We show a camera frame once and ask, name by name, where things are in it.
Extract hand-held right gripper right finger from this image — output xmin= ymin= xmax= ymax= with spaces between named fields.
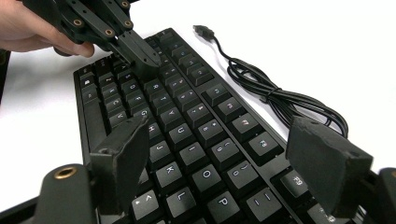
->
xmin=285 ymin=115 xmax=375 ymax=219

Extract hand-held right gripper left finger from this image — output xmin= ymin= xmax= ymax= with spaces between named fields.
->
xmin=89 ymin=116 xmax=151 ymax=217

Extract black computer keyboard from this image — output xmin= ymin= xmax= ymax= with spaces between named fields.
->
xmin=73 ymin=27 xmax=384 ymax=224

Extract black keyboard cable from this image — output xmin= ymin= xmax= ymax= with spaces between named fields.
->
xmin=192 ymin=24 xmax=349 ymax=138

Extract white foam board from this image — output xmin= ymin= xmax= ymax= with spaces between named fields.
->
xmin=0 ymin=0 xmax=396 ymax=216

